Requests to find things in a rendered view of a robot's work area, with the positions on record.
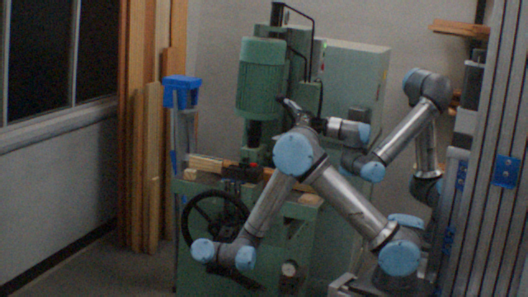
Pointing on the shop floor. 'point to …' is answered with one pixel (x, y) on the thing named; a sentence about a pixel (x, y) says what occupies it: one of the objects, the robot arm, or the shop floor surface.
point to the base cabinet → (265, 271)
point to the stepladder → (181, 140)
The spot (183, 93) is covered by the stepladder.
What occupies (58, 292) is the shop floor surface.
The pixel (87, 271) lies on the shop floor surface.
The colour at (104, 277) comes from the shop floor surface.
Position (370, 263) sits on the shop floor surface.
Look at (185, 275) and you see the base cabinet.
